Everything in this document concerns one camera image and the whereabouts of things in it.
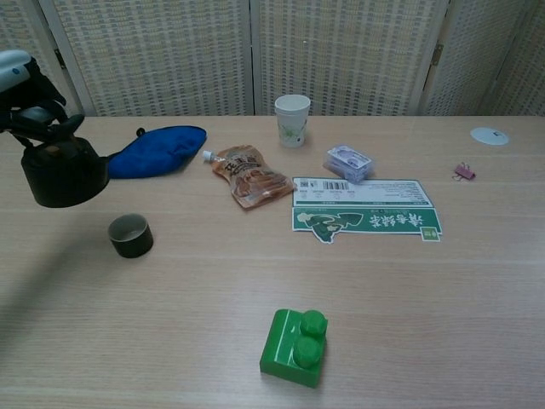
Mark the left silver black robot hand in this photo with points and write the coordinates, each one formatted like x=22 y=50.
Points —
x=42 y=102

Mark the black teapot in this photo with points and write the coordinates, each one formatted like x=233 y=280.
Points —
x=64 y=183

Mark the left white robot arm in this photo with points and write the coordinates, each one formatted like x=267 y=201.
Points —
x=13 y=70

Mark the dark green tea cup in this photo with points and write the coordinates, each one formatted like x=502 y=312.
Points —
x=132 y=246

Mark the blue cloth pot holder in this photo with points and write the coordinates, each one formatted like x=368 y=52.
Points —
x=157 y=153

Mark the woven folding screen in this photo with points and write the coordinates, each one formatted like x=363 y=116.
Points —
x=170 y=51

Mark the orange spouted snack pouch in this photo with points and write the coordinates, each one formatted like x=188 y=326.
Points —
x=251 y=179

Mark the white paper cup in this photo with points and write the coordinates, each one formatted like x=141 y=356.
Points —
x=291 y=123

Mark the small clear plastic packet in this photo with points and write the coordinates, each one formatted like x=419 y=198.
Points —
x=349 y=164

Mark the green white flattened carton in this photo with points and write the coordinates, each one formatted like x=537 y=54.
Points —
x=366 y=221

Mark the green toy brick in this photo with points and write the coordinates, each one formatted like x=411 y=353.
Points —
x=285 y=349

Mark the pink binder clip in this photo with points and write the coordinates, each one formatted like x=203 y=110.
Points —
x=466 y=171

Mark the white round disc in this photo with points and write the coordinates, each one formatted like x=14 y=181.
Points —
x=485 y=135

